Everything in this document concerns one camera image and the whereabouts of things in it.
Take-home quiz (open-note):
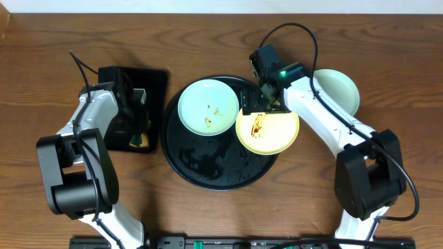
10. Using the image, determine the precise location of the green and yellow sponge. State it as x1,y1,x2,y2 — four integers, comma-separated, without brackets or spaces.
129,121,151,148

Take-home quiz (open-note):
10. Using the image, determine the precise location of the yellow plate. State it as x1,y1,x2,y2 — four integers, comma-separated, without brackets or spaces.
235,109,300,156

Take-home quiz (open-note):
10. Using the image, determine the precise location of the light blue plate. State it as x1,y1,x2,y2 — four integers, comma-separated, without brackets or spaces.
314,69,360,116
177,79,239,136

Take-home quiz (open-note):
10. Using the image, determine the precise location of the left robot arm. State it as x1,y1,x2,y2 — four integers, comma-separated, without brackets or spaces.
36,66,150,248

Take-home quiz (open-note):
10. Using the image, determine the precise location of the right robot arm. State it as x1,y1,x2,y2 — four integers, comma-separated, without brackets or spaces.
242,45,409,241

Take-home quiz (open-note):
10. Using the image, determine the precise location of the black rectangular tray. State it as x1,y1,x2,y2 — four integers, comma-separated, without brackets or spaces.
98,66,168,154

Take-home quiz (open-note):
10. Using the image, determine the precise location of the black round tray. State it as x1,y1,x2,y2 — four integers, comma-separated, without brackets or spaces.
161,92,278,191

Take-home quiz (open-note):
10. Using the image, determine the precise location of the right black cable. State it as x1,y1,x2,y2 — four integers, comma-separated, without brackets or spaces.
258,22,420,243

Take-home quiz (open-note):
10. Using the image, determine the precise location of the black cable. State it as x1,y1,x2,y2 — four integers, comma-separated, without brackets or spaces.
69,50,125,249
258,22,420,243

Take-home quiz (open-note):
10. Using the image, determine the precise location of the left black cable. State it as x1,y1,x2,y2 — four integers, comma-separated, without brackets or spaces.
69,50,125,249

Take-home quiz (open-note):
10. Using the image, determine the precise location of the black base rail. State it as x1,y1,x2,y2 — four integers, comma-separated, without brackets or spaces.
68,235,416,249

